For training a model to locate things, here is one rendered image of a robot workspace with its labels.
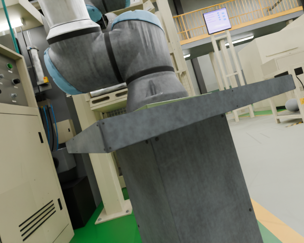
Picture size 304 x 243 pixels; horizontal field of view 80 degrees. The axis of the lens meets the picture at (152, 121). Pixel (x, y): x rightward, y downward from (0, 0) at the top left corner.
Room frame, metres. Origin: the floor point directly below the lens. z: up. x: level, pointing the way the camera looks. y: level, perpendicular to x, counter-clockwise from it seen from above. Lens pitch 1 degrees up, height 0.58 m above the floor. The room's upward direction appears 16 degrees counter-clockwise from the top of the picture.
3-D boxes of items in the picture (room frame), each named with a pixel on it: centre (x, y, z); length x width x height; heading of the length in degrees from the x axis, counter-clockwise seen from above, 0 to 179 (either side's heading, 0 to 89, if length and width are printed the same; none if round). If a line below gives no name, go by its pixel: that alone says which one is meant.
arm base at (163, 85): (0.55, -0.03, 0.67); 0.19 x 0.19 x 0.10
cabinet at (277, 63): (4.60, -3.65, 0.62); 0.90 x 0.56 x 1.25; 90
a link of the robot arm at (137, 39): (0.55, -0.03, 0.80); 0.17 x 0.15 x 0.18; 89
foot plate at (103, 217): (1.44, 0.46, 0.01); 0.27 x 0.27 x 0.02; 0
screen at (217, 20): (4.62, -2.30, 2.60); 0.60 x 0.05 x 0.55; 90
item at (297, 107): (2.71, -2.12, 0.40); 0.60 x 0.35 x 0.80; 0
